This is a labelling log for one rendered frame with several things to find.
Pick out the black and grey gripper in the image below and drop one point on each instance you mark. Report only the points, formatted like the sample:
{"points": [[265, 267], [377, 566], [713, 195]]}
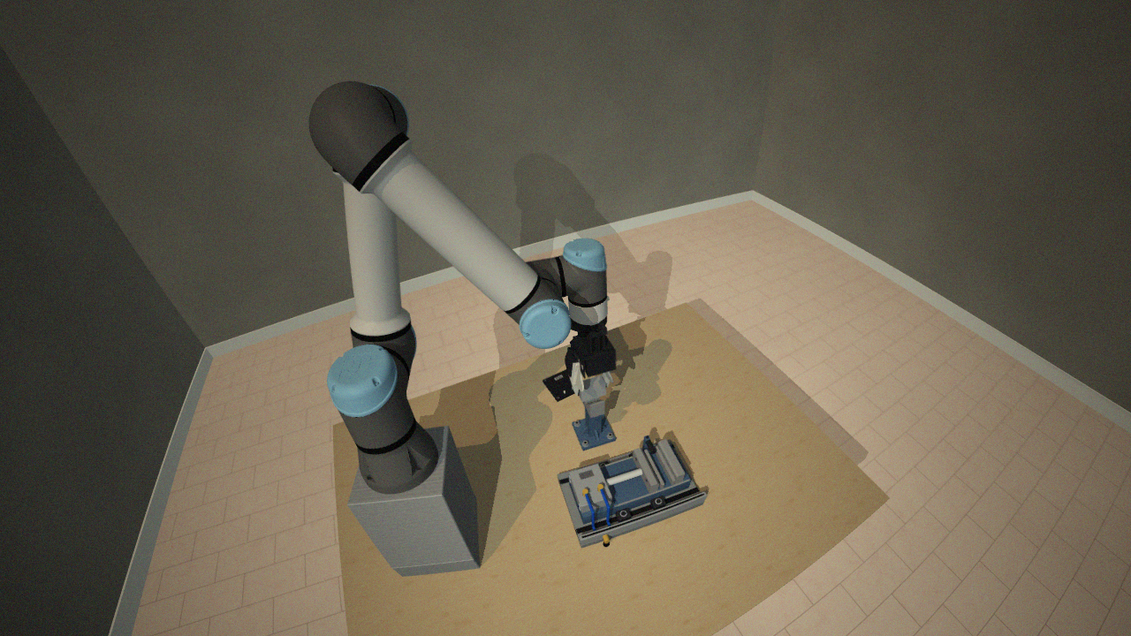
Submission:
{"points": [[600, 360]]}

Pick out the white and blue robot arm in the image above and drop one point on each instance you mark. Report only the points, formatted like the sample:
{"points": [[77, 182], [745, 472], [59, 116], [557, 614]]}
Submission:
{"points": [[351, 126]]}

